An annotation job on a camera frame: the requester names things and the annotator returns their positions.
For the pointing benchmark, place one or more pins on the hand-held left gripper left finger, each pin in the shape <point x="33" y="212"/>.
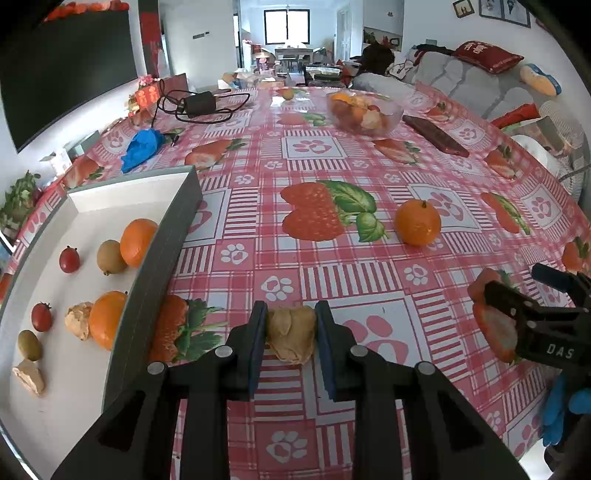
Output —
<point x="258" y="341"/>

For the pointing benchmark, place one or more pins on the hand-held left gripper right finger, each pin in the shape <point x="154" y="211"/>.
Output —
<point x="323" y="341"/>

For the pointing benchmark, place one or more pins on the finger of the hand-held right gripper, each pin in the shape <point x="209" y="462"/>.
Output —
<point x="508" y="300"/>
<point x="556" y="277"/>

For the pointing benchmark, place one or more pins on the small orange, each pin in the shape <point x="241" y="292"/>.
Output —
<point x="418" y="223"/>

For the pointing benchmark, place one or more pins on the large orange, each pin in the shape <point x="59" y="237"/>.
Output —
<point x="108" y="320"/>

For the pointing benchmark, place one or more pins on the green kiwi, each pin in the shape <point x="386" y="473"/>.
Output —
<point x="110" y="257"/>
<point x="30" y="345"/>

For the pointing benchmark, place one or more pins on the tan walnut-like pastry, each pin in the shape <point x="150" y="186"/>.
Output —
<point x="78" y="320"/>

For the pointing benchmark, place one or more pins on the red cherry tomato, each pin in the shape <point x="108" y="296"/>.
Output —
<point x="69" y="259"/>

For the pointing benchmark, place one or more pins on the white tray with grey sides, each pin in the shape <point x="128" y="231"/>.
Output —
<point x="83" y="212"/>

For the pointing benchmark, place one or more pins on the cherry tomato with green stem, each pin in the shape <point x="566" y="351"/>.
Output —
<point x="41" y="317"/>

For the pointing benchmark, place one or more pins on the person's right hand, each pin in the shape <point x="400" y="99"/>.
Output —
<point x="558" y="410"/>

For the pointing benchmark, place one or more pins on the pink checked strawberry tablecloth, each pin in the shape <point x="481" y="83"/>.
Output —
<point x="258" y="203"/>

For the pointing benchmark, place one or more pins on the plain red cushion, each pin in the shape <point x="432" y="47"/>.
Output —
<point x="515" y="115"/>

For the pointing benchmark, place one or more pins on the dark brown flat case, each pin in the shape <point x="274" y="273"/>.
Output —
<point x="434" y="135"/>

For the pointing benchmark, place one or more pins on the yellow and blue plush toy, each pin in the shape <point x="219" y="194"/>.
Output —
<point x="540" y="78"/>

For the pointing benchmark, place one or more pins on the grey sofa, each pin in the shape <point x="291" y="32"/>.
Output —
<point x="461" y="78"/>

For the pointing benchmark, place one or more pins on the clear plastic bowl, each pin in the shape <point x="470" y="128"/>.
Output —
<point x="390" y="110"/>

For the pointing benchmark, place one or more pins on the blue glove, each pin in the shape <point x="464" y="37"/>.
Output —
<point x="141" y="147"/>

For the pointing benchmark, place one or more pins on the red embroidered cushion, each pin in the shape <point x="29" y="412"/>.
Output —
<point x="489" y="55"/>

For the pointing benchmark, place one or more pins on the orange slice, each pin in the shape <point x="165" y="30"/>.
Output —
<point x="341" y="98"/>

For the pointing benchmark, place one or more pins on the small yellow fruit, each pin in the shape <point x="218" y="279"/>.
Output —
<point x="287" y="93"/>

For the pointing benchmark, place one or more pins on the white box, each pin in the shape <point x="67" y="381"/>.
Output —
<point x="57" y="161"/>

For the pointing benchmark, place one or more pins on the red ornament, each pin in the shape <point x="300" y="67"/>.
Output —
<point x="145" y="94"/>

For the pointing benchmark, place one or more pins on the green plant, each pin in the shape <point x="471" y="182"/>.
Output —
<point x="18" y="198"/>

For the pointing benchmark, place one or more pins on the white dining table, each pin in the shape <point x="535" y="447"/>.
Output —
<point x="295" y="49"/>

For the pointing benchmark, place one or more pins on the black television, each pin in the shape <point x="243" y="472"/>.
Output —
<point x="64" y="69"/>

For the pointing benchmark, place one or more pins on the framed wall picture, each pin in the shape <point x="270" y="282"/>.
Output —
<point x="463" y="8"/>
<point x="503" y="10"/>

